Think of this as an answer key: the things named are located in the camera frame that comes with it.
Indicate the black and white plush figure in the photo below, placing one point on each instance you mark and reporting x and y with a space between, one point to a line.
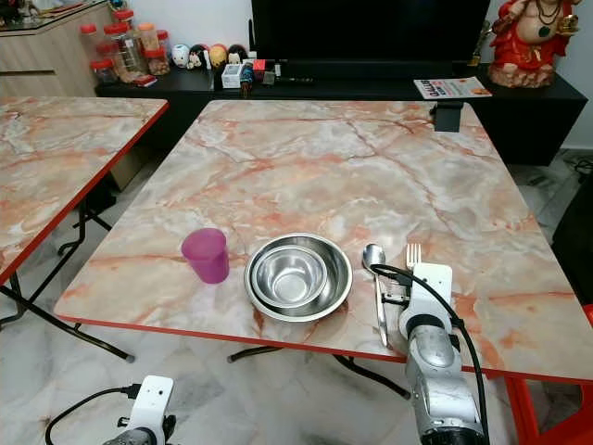
198 57

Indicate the black table clamp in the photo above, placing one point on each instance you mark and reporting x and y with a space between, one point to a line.
447 116

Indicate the black chair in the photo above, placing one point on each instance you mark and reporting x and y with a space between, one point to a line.
576 246

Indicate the large red lid jar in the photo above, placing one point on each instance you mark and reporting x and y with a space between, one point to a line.
121 51

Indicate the red lid plastic jar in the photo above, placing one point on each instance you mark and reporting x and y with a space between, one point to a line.
123 16
91 43

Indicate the orange lid plastic jar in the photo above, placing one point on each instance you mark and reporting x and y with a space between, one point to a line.
147 36

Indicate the small steel bowl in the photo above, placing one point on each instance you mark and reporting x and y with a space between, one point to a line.
289 276

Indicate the light wood drawer cabinet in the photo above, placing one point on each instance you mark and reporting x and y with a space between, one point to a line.
46 60

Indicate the large steel bowl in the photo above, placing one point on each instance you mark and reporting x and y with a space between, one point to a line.
336 276

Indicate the red laughing Buddha statue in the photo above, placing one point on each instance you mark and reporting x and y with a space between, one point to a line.
528 48

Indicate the small red lid jar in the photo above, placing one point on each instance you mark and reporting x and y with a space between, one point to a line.
103 73
157 61

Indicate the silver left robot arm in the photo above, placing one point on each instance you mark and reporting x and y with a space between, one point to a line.
139 438

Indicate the black remote control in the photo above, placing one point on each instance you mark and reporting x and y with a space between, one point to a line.
295 80

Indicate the purple plastic cup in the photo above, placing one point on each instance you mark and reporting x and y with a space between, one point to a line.
207 258

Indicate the printed magazine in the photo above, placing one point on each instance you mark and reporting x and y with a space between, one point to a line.
452 87

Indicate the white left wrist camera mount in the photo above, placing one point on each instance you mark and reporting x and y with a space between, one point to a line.
154 402

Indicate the red plastic stool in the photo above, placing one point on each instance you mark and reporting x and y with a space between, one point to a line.
556 417

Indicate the silver metal fork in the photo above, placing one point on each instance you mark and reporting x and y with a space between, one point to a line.
413 254

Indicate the black flat television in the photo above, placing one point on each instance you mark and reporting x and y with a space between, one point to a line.
371 26

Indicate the small white box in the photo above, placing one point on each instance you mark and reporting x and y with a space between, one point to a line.
232 76

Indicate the yellow plush figure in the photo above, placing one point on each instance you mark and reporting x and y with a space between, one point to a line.
218 56

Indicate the black metal table frame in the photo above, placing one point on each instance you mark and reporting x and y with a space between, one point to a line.
375 377
74 325

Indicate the small red box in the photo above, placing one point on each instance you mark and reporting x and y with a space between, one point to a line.
260 66

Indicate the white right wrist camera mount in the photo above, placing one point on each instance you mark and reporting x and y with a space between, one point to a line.
429 295

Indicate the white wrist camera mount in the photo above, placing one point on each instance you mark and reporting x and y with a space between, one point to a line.
154 402
429 295

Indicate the silver metal spoon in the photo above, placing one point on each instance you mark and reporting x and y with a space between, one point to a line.
373 258

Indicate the blue globe trophy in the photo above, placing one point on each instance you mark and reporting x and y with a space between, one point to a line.
117 4

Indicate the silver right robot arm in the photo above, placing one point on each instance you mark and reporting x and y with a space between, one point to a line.
440 385

